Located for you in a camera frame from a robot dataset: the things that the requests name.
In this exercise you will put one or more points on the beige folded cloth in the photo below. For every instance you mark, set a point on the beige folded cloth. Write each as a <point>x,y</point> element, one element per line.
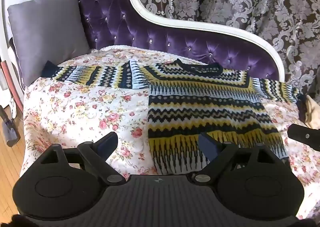
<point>313,111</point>

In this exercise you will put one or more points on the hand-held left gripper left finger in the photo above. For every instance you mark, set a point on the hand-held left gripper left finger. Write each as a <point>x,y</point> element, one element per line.
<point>108,142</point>

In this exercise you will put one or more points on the purple tufted white-framed sofa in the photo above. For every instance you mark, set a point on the purple tufted white-framed sofa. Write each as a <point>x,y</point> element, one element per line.
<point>120,21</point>

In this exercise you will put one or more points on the floral quilted blanket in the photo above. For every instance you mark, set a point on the floral quilted blanket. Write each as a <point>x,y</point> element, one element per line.
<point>82,106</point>

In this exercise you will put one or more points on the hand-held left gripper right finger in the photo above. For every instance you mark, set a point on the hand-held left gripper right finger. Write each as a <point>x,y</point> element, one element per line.
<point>208,146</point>

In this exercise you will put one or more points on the grey cushion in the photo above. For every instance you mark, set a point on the grey cushion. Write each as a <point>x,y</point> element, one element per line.
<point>47,34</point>

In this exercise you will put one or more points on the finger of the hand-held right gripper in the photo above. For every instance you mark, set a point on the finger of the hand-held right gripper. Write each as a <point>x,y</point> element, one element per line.
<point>306,136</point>

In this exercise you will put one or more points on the yellow navy patterned knit sweater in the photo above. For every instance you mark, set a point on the yellow navy patterned knit sweater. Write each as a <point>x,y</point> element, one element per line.
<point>200,106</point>

